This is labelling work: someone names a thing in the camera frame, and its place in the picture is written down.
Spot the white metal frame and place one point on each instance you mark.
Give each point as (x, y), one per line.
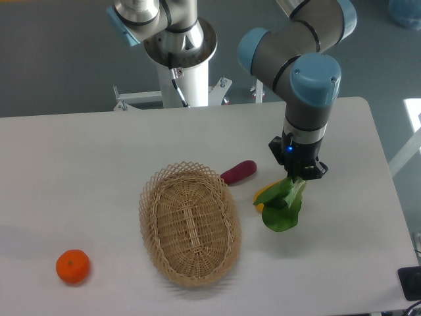
(410, 148)

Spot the yellow vegetable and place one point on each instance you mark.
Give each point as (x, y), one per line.
(264, 195)

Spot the black device at table edge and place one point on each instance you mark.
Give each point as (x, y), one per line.
(409, 278)

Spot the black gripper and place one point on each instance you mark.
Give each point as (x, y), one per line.
(297, 152)

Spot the green leafy vegetable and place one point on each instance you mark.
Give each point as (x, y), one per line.
(282, 212)

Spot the blue plastic bag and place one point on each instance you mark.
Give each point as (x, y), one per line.
(405, 12)

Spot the orange tangerine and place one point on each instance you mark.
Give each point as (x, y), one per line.
(73, 267)

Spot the woven wicker basket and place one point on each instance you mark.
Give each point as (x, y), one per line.
(189, 224)

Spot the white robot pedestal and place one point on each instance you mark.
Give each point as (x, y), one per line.
(182, 62)

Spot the purple sweet potato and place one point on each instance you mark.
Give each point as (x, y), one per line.
(240, 172)

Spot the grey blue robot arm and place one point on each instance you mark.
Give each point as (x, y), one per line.
(292, 63)

